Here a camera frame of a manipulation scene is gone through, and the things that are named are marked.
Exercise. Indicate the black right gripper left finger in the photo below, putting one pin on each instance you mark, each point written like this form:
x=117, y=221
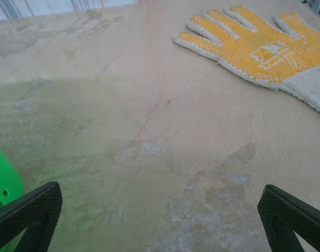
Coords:
x=31, y=202

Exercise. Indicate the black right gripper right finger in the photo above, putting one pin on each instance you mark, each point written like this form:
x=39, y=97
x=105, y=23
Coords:
x=280, y=207

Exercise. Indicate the green plastic basket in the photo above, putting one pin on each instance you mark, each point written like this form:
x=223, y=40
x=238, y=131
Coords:
x=2, y=170

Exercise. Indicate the yellow dotted work glove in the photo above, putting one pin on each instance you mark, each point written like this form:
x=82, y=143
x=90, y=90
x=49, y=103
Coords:
x=254, y=44

